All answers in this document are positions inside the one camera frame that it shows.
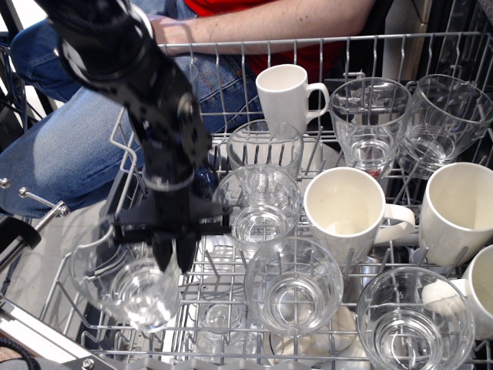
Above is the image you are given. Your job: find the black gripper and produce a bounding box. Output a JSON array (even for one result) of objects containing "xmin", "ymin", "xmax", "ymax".
[{"xmin": 112, "ymin": 187, "xmax": 231, "ymax": 273}]

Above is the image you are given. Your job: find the glass cup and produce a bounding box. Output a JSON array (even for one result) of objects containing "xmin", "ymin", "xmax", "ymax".
[
  {"xmin": 226, "ymin": 119, "xmax": 304, "ymax": 180},
  {"xmin": 357, "ymin": 267, "xmax": 475, "ymax": 369},
  {"xmin": 213, "ymin": 164, "xmax": 302, "ymax": 260},
  {"xmin": 244, "ymin": 237, "xmax": 344, "ymax": 337},
  {"xmin": 329, "ymin": 77, "xmax": 411, "ymax": 179},
  {"xmin": 69, "ymin": 217, "xmax": 180, "ymax": 333},
  {"xmin": 397, "ymin": 74, "xmax": 492, "ymax": 179}
]

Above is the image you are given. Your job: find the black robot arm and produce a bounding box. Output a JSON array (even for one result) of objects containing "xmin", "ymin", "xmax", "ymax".
[{"xmin": 40, "ymin": 1, "xmax": 230, "ymax": 272}]

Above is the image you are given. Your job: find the person forearm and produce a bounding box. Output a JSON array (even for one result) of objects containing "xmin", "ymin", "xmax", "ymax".
[{"xmin": 184, "ymin": 1, "xmax": 374, "ymax": 54}]

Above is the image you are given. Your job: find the small lower glass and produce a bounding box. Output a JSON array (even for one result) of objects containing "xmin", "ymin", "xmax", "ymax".
[{"xmin": 196, "ymin": 302, "xmax": 245, "ymax": 352}]

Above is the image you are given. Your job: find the back left tall glass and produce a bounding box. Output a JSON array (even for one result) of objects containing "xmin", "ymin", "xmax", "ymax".
[{"xmin": 188, "ymin": 63, "xmax": 200, "ymax": 103}]

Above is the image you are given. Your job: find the person hand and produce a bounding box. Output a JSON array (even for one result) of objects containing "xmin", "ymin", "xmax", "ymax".
[{"xmin": 148, "ymin": 15, "xmax": 189, "ymax": 57}]

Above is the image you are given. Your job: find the dark blue mug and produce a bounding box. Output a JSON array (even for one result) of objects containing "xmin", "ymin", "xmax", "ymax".
[{"xmin": 191, "ymin": 159, "xmax": 219, "ymax": 201}]

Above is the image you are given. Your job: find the person in jeans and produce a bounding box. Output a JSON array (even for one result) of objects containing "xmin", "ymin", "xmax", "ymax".
[{"xmin": 0, "ymin": 0, "xmax": 377, "ymax": 219}]

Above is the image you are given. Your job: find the large cream mug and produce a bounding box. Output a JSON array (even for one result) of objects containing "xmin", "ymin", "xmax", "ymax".
[{"xmin": 304, "ymin": 167, "xmax": 415, "ymax": 267}]

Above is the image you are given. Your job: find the small white mug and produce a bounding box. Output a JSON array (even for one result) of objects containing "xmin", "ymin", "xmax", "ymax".
[{"xmin": 256, "ymin": 64, "xmax": 330, "ymax": 140}]

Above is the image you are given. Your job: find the right white mug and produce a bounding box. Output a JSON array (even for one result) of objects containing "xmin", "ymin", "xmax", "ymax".
[{"xmin": 418, "ymin": 162, "xmax": 492, "ymax": 267}]

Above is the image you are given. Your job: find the white mug at edge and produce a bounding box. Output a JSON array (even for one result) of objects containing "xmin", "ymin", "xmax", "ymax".
[{"xmin": 421, "ymin": 245, "xmax": 492, "ymax": 339}]

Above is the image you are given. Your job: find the metal clamp with black handle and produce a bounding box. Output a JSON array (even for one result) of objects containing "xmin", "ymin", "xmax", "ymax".
[{"xmin": 1, "ymin": 187, "xmax": 70, "ymax": 272}]

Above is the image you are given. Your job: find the grey wire dishwasher rack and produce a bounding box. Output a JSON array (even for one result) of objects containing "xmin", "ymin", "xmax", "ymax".
[{"xmin": 40, "ymin": 30, "xmax": 492, "ymax": 369}]

